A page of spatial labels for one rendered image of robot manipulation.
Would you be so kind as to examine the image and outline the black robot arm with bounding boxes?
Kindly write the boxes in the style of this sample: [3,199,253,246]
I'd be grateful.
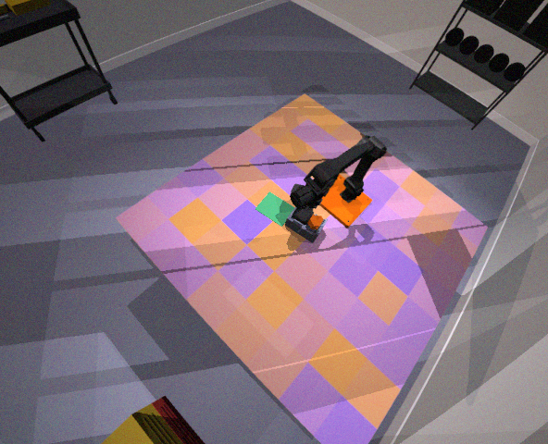
[290,135,387,208]

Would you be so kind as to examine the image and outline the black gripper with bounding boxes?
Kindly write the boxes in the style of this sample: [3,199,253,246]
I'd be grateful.
[293,190,330,225]

